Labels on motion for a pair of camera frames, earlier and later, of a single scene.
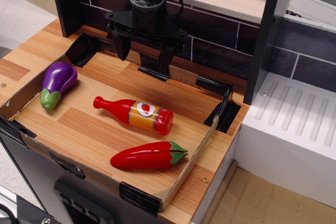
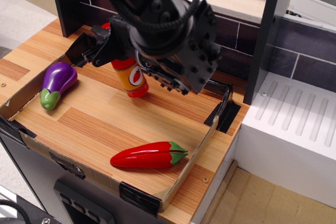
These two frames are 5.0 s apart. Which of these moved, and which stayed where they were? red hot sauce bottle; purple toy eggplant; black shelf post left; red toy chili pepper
Moved: red hot sauce bottle
Stayed: black shelf post left; purple toy eggplant; red toy chili pepper
